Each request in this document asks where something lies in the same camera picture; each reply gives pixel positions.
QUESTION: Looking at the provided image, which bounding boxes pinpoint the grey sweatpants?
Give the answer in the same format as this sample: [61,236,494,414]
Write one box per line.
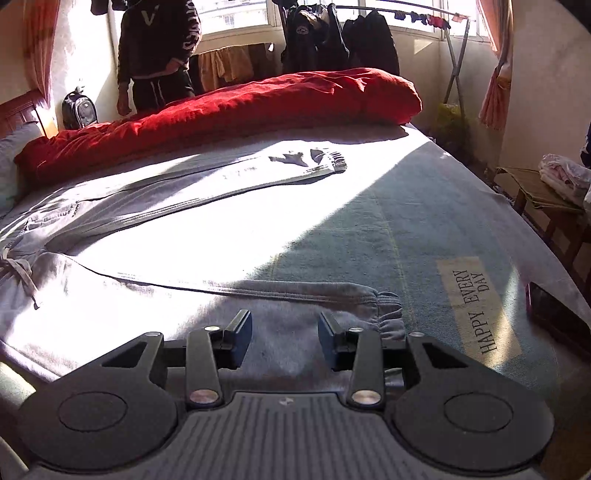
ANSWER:
[1,141,405,380]

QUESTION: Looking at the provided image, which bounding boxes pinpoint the pink clothes pile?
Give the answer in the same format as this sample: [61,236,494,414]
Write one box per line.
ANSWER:
[538,154,590,207]

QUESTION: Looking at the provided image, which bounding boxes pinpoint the rack with orange clothes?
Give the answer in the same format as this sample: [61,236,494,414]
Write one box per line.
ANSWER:
[188,43,277,95]

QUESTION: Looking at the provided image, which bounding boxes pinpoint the metal clothes drying rack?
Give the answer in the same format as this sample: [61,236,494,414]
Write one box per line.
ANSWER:
[335,1,470,132]

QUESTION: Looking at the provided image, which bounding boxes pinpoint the green plaid bed blanket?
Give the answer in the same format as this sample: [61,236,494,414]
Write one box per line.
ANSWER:
[0,121,591,480]

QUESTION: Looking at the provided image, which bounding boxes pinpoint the dark phone on bed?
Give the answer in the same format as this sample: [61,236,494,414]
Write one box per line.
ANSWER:
[526,282,590,361]

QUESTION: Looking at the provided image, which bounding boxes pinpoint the red duvet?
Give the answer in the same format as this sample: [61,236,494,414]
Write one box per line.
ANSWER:
[14,67,423,187]

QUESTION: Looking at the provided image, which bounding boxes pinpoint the grey plaid pillow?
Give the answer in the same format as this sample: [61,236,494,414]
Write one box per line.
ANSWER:
[0,121,43,217]

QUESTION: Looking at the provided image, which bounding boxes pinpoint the black backpack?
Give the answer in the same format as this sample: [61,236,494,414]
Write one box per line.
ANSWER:
[61,87,98,130]

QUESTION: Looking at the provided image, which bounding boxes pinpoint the brown wooden headboard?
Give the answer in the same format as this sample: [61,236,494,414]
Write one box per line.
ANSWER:
[0,89,58,138]

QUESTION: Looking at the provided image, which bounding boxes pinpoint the dark jackets on rack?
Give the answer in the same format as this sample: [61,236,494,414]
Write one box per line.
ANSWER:
[276,1,400,75]

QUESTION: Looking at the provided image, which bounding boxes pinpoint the person in dark hoodie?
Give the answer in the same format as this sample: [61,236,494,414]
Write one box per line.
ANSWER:
[116,0,201,116]

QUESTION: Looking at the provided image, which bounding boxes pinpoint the orange right curtain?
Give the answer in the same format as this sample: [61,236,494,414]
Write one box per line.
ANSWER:
[475,0,515,133]

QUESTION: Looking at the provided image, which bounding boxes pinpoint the orange curtain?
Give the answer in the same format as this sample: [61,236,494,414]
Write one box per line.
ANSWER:
[23,0,60,105]
[475,0,515,133]

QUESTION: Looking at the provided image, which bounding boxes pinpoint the orange left curtain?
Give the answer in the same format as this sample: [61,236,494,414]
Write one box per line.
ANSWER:
[23,0,60,105]

